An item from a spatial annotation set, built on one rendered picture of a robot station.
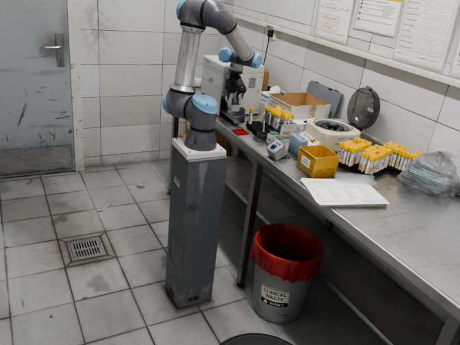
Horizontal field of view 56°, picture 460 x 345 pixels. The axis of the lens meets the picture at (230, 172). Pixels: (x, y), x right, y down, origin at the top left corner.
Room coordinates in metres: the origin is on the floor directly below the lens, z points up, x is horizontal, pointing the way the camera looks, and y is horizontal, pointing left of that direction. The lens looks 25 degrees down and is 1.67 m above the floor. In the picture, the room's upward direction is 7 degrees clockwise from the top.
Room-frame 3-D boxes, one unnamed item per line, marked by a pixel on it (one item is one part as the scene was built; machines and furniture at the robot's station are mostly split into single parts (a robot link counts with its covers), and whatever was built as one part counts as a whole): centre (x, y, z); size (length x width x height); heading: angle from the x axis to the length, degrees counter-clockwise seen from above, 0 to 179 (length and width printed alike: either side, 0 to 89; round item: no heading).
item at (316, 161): (1.81, -0.39, 0.93); 0.13 x 0.13 x 0.10; 26
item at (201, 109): (1.89, 0.16, 1.07); 0.13 x 0.12 x 0.14; 61
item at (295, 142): (1.96, -0.31, 0.92); 0.10 x 0.07 x 0.10; 25
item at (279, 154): (1.91, -0.22, 0.92); 0.13 x 0.07 x 0.08; 120
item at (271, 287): (1.88, -0.35, 0.22); 0.38 x 0.37 x 0.44; 30
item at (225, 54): (2.29, 0.07, 1.26); 0.11 x 0.11 x 0.08; 61
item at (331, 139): (2.15, -0.49, 0.94); 0.30 x 0.24 x 0.12; 111
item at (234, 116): (2.38, 0.03, 0.92); 0.21 x 0.07 x 0.05; 30
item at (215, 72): (2.60, 0.05, 1.03); 0.31 x 0.27 x 0.30; 30
